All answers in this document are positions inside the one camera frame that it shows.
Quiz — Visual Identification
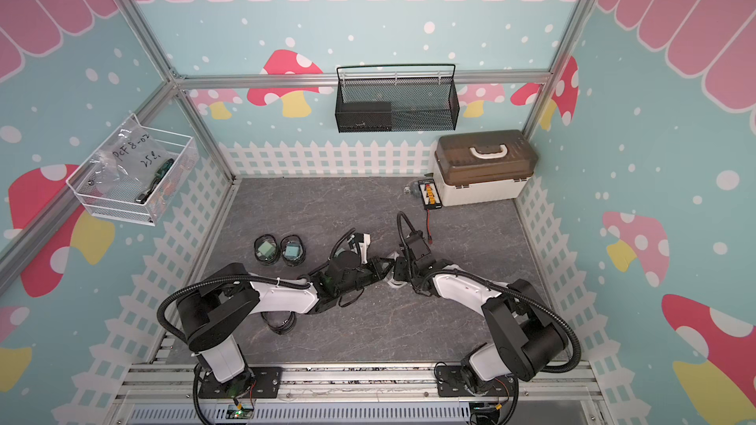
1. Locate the green tool in basket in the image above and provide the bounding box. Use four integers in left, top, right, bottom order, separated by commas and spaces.
135, 159, 174, 205

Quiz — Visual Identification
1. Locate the black box in basket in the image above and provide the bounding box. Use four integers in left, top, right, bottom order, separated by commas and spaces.
336, 102, 393, 133

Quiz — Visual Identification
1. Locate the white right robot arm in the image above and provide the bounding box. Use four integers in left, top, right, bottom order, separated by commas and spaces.
400, 230, 581, 382

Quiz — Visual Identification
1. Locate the black yellow battery charger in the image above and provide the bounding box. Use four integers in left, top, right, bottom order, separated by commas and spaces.
419, 179, 443, 211

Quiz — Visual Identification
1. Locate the clear labelled plastic bag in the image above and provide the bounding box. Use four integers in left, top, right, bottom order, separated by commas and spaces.
87, 116, 173, 198

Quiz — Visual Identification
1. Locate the white wire wall basket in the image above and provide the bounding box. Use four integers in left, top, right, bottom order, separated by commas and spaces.
66, 114, 199, 226

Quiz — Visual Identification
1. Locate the black wire mesh wall basket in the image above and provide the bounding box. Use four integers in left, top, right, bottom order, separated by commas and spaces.
336, 63, 460, 132

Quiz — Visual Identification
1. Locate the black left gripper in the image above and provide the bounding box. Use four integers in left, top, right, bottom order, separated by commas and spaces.
337, 256, 396, 297

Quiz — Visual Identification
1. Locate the brown lid storage box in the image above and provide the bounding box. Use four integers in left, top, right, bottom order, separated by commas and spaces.
433, 130, 539, 207

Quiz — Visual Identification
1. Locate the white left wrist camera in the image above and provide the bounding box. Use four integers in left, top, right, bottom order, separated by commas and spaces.
348, 232, 371, 264

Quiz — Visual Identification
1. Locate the green wall charger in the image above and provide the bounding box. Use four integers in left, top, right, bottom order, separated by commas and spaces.
257, 240, 278, 259

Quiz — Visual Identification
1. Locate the teal wall charger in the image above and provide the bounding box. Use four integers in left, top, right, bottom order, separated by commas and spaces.
283, 244, 302, 262

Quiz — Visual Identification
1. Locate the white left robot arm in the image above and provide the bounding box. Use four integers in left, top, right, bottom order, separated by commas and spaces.
165, 251, 396, 384

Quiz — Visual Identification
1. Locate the red black charger lead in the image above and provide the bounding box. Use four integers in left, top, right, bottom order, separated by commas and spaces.
425, 209, 433, 245

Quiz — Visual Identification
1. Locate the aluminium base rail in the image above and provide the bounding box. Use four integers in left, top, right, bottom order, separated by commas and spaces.
111, 362, 604, 425

